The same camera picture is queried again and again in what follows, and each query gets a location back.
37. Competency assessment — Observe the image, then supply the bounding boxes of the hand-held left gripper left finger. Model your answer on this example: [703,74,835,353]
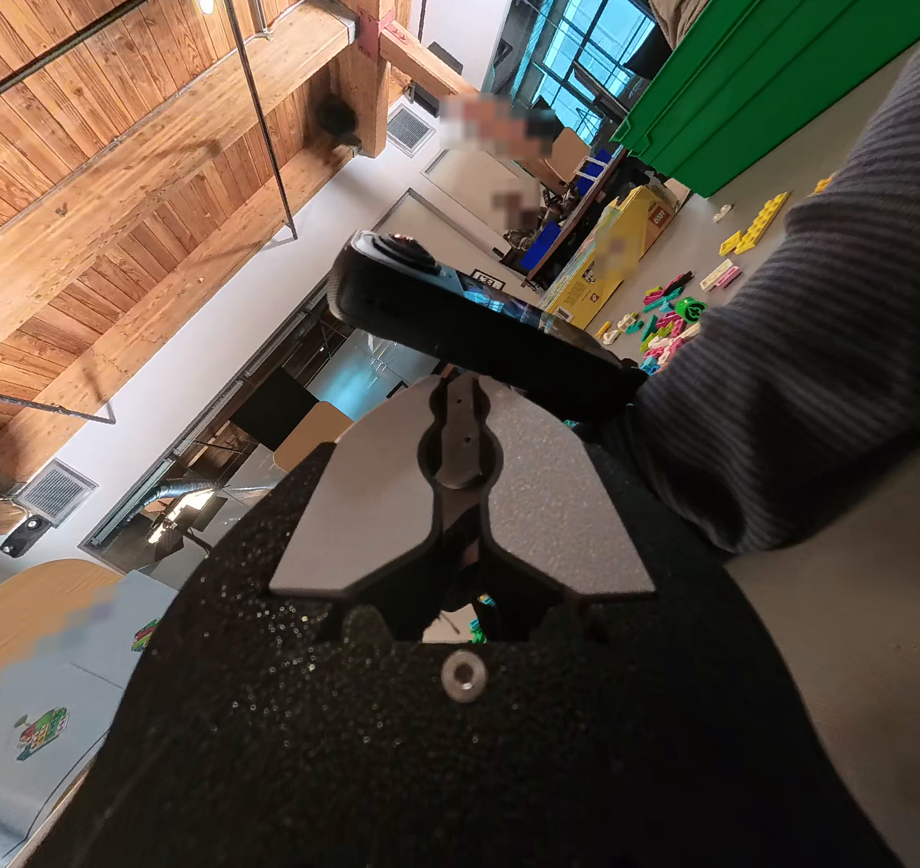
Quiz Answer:
[269,373,461,599]

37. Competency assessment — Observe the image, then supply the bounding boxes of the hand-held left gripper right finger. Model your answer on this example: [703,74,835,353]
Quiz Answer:
[460,373,656,603]

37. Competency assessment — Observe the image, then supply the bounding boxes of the person's right forearm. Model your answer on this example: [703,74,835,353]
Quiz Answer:
[575,56,920,554]

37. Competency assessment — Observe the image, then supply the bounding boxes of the black monitor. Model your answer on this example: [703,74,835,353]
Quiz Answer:
[229,368,319,452]

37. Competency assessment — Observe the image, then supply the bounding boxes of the yellow cardboard box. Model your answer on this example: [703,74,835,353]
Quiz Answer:
[538,185,681,331]

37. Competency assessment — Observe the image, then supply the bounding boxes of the blue storage bins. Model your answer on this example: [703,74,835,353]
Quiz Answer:
[520,148,613,274]

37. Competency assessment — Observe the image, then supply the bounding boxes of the pile of mixed toy bricks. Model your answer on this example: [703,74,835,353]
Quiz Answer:
[595,270,720,380]

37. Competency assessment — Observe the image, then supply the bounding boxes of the light grey table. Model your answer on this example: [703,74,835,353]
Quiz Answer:
[0,572,181,868]

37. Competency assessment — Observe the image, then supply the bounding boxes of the yellow toy brick plates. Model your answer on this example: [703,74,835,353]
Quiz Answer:
[719,191,791,257]

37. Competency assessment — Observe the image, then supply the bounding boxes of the green plastic bin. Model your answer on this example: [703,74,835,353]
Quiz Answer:
[611,0,920,198]

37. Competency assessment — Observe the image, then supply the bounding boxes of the black ceiling pipe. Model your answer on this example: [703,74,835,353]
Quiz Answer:
[0,0,202,94]

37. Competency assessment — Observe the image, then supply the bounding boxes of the wall vent grille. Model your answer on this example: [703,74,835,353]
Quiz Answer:
[385,102,437,158]
[13,459,99,528]

